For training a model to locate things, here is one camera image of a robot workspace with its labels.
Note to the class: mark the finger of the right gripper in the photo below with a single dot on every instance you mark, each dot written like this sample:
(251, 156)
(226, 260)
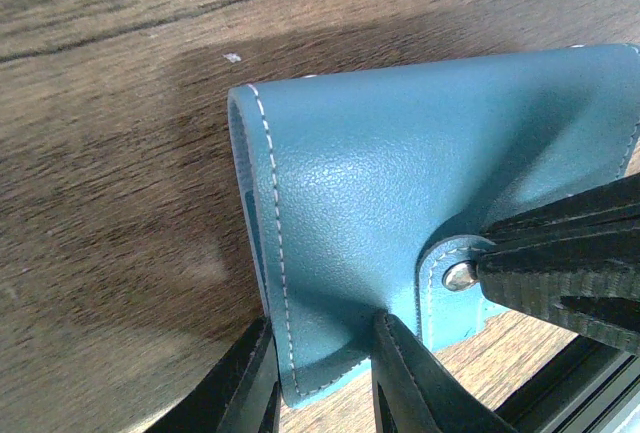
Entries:
(608, 214)
(589, 287)

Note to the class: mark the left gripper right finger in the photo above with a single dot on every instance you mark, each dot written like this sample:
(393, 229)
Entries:
(413, 392)

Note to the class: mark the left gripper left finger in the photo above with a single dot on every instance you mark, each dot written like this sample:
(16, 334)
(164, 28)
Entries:
(241, 393)

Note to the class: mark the blue leather card holder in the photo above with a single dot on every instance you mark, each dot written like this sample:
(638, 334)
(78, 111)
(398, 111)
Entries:
(361, 189)

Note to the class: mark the black aluminium frame rail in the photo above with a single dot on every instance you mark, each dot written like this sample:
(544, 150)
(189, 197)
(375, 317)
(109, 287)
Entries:
(586, 387)

